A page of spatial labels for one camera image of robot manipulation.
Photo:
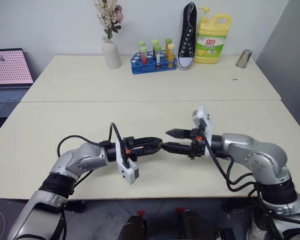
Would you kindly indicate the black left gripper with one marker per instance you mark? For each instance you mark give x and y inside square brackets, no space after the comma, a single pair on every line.
[131,145]

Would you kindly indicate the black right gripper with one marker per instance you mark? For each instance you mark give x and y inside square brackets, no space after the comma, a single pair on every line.
[197,147]

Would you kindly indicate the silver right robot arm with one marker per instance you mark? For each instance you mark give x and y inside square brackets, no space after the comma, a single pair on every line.
[265,152]

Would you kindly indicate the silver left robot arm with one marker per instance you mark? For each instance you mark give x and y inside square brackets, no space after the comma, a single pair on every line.
[87,156]

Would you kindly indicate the small red tab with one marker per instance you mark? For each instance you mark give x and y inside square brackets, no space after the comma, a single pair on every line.
[179,210]
[140,213]

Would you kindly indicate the blue test tube rack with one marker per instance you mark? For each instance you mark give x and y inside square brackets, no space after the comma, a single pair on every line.
[140,68]

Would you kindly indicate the dark rounded shape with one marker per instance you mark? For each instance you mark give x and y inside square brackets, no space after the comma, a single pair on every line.
[133,228]
[196,226]

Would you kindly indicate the green-capped white labelled tube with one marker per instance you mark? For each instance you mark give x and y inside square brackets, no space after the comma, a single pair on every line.
[158,57]

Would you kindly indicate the cream-capped orange liquid tube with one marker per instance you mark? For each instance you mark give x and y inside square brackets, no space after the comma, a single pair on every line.
[171,55]

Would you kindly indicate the green-capped red liquid tube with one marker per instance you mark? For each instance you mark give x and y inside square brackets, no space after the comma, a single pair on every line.
[144,56]

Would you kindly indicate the white ribbed ceramic vase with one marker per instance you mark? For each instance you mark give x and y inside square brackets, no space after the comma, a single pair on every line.
[111,55]

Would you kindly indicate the green-capped orange liquid tube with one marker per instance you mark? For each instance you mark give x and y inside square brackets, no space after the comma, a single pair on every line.
[168,41]

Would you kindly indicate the black canvas sneaker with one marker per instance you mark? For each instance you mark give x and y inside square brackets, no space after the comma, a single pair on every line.
[187,37]

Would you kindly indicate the black ribbed box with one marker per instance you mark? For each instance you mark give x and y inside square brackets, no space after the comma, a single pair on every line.
[226,234]

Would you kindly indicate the inverted steel cup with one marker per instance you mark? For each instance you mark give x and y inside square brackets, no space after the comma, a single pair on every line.
[244,58]

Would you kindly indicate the yellow dish soap bottle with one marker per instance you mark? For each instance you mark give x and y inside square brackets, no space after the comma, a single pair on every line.
[211,32]

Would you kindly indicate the white rounded object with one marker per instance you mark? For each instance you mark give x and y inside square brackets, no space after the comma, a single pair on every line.
[256,231]

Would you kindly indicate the dried flower bouquet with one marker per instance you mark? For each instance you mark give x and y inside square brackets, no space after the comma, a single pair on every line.
[107,15]

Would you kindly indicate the black smartphone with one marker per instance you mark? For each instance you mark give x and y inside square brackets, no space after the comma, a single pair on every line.
[0,123]

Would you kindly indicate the open grey laptop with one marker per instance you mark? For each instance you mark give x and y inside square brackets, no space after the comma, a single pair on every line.
[7,67]

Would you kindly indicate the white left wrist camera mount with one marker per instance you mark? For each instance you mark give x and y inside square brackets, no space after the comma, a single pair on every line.
[130,175]

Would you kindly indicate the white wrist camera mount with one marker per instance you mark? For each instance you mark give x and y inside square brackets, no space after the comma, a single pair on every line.
[130,175]
[205,117]

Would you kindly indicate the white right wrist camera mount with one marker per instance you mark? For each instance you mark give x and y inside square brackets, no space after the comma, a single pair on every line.
[205,117]

